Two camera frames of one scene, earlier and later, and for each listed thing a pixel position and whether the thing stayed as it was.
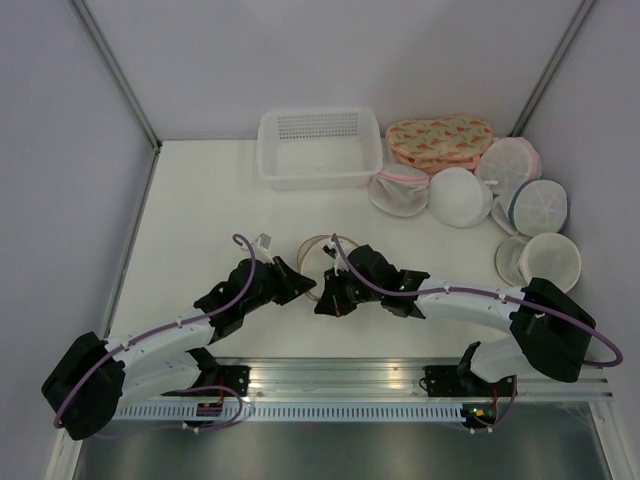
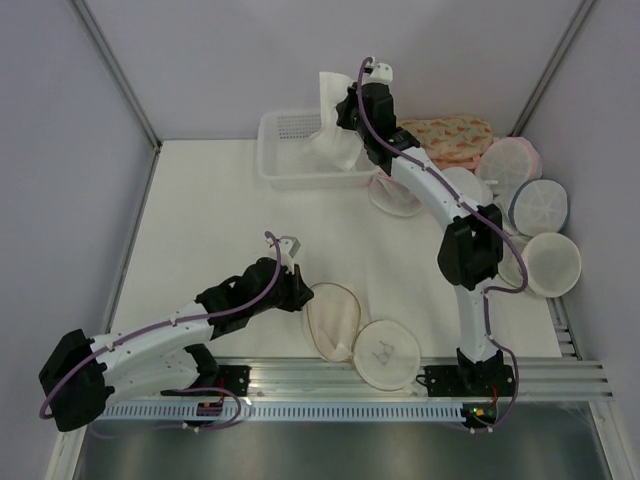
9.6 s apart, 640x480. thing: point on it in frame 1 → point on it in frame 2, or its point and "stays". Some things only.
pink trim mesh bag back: (506, 164) stays
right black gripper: (330, 303) → (343, 108)
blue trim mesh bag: (538, 207) stays
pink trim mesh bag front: (400, 189) stays
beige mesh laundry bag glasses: (313, 261) → (385, 354)
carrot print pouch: (440, 142) stays
